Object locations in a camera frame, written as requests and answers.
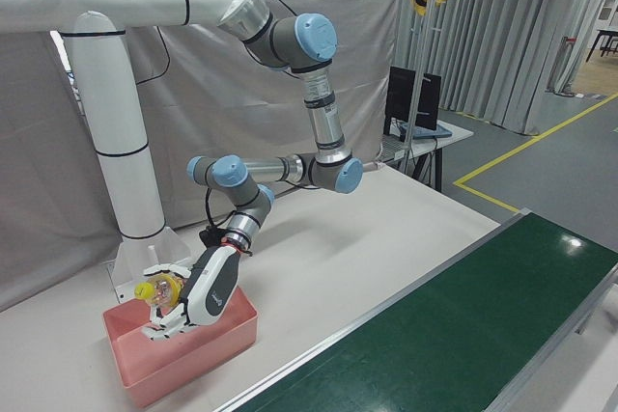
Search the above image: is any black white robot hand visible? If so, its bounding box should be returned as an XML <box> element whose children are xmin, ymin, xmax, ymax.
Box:
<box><xmin>140</xmin><ymin>245</ymin><xmax>241</xmax><ymax>343</ymax></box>

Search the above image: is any yellow cap drink bottle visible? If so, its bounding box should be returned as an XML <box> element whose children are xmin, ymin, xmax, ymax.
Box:
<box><xmin>133</xmin><ymin>274</ymin><xmax>187</xmax><ymax>308</ymax></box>

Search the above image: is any pink plastic basket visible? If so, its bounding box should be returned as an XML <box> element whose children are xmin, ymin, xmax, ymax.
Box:
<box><xmin>101</xmin><ymin>281</ymin><xmax>260</xmax><ymax>409</ymax></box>

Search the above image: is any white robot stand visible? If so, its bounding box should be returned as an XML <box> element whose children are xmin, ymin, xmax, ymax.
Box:
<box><xmin>0</xmin><ymin>0</ymin><xmax>260</xmax><ymax>305</ymax></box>

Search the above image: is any grey backdrop cloth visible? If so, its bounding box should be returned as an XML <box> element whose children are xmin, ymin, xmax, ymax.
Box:
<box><xmin>0</xmin><ymin>0</ymin><xmax>402</xmax><ymax>312</ymax></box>

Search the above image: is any green conveyor belt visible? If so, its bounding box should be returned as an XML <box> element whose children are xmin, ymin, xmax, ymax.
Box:
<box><xmin>211</xmin><ymin>207</ymin><xmax>618</xmax><ymax>412</ymax></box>

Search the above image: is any black computer monitor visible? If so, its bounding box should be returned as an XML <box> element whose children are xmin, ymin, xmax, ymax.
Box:
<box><xmin>387</xmin><ymin>66</ymin><xmax>417</xmax><ymax>137</ymax></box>

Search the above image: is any blue laptop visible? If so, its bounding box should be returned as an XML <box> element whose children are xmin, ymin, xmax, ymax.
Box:
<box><xmin>398</xmin><ymin>123</ymin><xmax>450</xmax><ymax>140</ymax></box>

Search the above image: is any black computer case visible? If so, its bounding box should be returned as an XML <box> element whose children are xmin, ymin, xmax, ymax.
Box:
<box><xmin>414</xmin><ymin>73</ymin><xmax>441</xmax><ymax>131</ymax></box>

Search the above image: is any grey pleated curtain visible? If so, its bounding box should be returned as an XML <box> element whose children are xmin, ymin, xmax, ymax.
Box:
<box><xmin>393</xmin><ymin>0</ymin><xmax>603</xmax><ymax>136</ymax></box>

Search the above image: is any dark wooden table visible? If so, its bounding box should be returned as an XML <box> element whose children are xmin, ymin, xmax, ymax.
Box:
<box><xmin>585</xmin><ymin>28</ymin><xmax>618</xmax><ymax>64</ymax></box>

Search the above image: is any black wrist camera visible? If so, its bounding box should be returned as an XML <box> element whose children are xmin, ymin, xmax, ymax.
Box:
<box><xmin>199</xmin><ymin>225</ymin><xmax>226</xmax><ymax>248</ymax></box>

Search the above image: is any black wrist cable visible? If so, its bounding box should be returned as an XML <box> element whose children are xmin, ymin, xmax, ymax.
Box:
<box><xmin>202</xmin><ymin>186</ymin><xmax>239</xmax><ymax>239</ymax></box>

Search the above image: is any black cable on stand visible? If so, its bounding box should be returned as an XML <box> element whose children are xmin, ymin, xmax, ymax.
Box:
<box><xmin>136</xmin><ymin>23</ymin><xmax>171</xmax><ymax>86</ymax></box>

